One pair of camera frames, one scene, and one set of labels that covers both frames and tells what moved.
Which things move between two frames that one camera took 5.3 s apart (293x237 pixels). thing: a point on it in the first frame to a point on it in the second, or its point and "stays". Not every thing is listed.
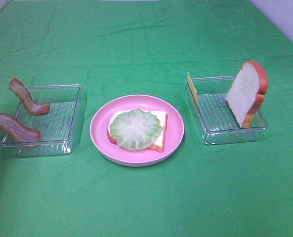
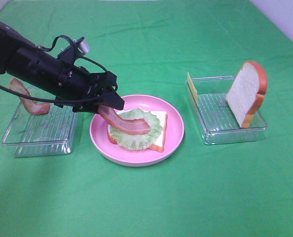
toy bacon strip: [21, 134] to [122, 124]
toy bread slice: [162, 116] stays
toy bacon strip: [36, 108] stays
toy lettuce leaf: [135, 130] stays
